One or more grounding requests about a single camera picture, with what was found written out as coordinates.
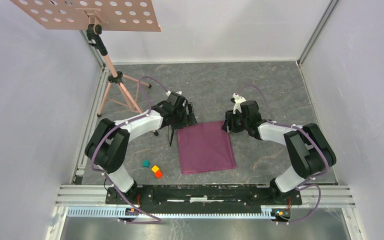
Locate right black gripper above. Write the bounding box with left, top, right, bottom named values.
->
left=221, top=109, right=249, bottom=133

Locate purple cloth napkin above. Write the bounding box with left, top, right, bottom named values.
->
left=177, top=121, right=237, bottom=175

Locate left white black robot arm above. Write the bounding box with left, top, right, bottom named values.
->
left=84, top=92, right=198, bottom=204

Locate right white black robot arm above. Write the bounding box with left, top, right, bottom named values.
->
left=221, top=96, right=337, bottom=204

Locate silver fork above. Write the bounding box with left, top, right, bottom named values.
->
left=167, top=126, right=172, bottom=146

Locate yellow cube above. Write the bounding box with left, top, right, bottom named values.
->
left=151, top=165, right=160, bottom=173

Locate teal cube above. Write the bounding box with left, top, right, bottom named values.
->
left=142, top=160, right=150, bottom=168

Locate orange cube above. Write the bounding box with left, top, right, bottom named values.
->
left=154, top=170, right=163, bottom=179

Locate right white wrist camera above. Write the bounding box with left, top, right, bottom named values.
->
left=230, top=93, right=247, bottom=114

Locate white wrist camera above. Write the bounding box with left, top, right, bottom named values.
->
left=165, top=90, right=184, bottom=99
left=230, top=93, right=247, bottom=114

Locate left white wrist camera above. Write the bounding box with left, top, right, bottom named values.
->
left=165, top=90, right=184, bottom=99

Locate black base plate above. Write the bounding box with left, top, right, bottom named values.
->
left=105, top=184, right=303, bottom=215

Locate aluminium frame rail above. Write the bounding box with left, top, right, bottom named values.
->
left=45, top=184, right=364, bottom=240

